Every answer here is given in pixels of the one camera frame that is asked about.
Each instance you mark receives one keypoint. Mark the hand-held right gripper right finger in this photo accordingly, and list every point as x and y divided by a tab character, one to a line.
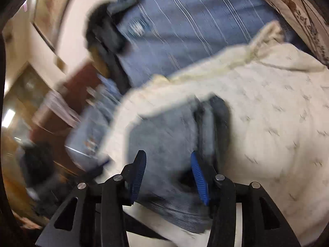
200	180

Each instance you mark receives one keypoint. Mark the grey denim pants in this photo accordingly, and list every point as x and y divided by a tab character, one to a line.
164	139

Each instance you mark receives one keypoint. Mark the blue plaid quilt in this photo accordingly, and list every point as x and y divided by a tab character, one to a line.
185	30

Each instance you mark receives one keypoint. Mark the striped floral pillow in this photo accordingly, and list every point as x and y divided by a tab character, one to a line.
295	10

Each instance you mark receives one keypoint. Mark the black jacket with fur collar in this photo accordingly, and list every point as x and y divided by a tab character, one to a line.
102	30

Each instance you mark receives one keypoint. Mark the pink cloth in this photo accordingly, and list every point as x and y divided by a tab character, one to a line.
56	108

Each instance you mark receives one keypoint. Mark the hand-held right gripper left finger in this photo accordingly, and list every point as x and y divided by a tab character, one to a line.
137	177

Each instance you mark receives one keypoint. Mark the wooden cabinet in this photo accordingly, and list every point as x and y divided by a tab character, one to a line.
25	90

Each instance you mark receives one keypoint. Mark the brown headboard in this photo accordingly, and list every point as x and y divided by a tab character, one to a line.
77	82

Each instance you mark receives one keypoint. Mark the dark cloth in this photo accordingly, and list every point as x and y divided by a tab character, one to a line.
38	164

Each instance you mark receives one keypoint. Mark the white leaf-print blanket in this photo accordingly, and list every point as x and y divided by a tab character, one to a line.
270	108

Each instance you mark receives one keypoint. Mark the blue star-print duvet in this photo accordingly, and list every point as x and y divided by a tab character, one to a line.
90	128

